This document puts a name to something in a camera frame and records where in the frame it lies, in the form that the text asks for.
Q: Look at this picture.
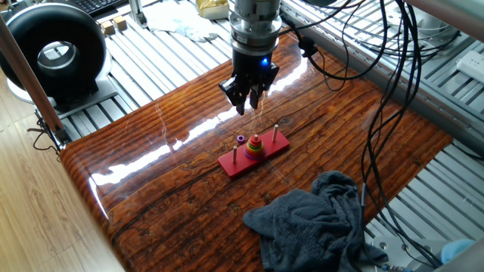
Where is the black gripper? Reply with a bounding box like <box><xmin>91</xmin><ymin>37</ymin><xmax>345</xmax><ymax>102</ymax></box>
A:
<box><xmin>218</xmin><ymin>48</ymin><xmax>280</xmax><ymax>116</ymax></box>

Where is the red Hanoi base with pegs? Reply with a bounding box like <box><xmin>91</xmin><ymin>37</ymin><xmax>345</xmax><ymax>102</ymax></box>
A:
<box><xmin>217</xmin><ymin>124</ymin><xmax>291</xmax><ymax>180</ymax></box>

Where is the gold yellow box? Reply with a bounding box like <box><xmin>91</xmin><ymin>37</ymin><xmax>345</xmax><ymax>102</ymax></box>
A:
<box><xmin>195</xmin><ymin>0</ymin><xmax>231</xmax><ymax>21</ymax></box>

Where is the white crumpled cloth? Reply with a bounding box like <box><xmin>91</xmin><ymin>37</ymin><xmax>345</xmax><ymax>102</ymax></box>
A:
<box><xmin>143</xmin><ymin>0</ymin><xmax>220</xmax><ymax>42</ymax></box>

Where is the small wooden cube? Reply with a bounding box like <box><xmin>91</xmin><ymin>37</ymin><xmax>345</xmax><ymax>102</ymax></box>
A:
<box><xmin>100</xmin><ymin>20</ymin><xmax>116</xmax><ymax>37</ymax></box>
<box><xmin>113</xmin><ymin>15</ymin><xmax>129</xmax><ymax>32</ymax></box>

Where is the dark grey cloth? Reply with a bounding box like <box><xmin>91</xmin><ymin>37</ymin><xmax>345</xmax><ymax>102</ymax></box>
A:
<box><xmin>242</xmin><ymin>170</ymin><xmax>389</xmax><ymax>272</ymax></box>

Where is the wood-grain table mat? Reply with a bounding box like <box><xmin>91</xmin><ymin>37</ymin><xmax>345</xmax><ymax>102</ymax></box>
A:
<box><xmin>59</xmin><ymin>29</ymin><xmax>454</xmax><ymax>272</ymax></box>

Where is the grey aluminium table beam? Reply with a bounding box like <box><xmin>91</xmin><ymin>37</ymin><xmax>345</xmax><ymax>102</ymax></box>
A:
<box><xmin>281</xmin><ymin>9</ymin><xmax>484</xmax><ymax>156</ymax></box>

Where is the black keyboard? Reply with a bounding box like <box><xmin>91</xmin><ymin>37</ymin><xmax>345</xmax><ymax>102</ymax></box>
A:
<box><xmin>52</xmin><ymin>0</ymin><xmax>129</xmax><ymax>18</ymax></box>

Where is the brown pole with clamp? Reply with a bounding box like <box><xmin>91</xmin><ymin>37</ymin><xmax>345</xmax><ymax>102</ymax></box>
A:
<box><xmin>0</xmin><ymin>14</ymin><xmax>71</xmax><ymax>147</ymax></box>

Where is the white power strip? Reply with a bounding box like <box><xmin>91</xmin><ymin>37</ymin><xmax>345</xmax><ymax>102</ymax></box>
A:
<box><xmin>456</xmin><ymin>50</ymin><xmax>484</xmax><ymax>85</ymax></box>

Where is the black cable with ferrite lump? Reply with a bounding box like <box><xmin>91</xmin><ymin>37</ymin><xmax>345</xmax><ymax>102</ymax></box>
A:
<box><xmin>279</xmin><ymin>14</ymin><xmax>390</xmax><ymax>91</ymax></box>

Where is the silver aluminium post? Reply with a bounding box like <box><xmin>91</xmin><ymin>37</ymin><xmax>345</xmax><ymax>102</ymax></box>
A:
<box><xmin>127</xmin><ymin>0</ymin><xmax>148</xmax><ymax>29</ymax></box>

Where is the black cable bundle grey sleeve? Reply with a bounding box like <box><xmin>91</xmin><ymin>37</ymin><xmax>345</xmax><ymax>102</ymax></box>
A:
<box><xmin>358</xmin><ymin>0</ymin><xmax>443</xmax><ymax>267</ymax></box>

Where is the grey round mount pedestal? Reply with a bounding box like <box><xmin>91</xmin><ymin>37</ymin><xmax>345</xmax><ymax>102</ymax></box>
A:
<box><xmin>410</xmin><ymin>5</ymin><xmax>462</xmax><ymax>38</ymax></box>

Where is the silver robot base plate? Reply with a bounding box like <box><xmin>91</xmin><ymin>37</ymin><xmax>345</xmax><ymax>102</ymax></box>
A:
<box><xmin>368</xmin><ymin>234</ymin><xmax>443</xmax><ymax>272</ymax></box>

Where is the thin black floor cable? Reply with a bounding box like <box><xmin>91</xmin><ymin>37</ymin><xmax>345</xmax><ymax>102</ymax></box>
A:
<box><xmin>26</xmin><ymin>116</ymin><xmax>61</xmax><ymax>162</ymax></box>

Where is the blue cable with metal plug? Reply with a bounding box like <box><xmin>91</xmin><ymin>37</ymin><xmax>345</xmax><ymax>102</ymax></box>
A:
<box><xmin>380</xmin><ymin>263</ymin><xmax>415</xmax><ymax>272</ymax></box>

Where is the black ring-shaped fan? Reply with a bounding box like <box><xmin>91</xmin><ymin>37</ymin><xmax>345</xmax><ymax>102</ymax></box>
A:
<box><xmin>0</xmin><ymin>2</ymin><xmax>119</xmax><ymax>120</ymax></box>

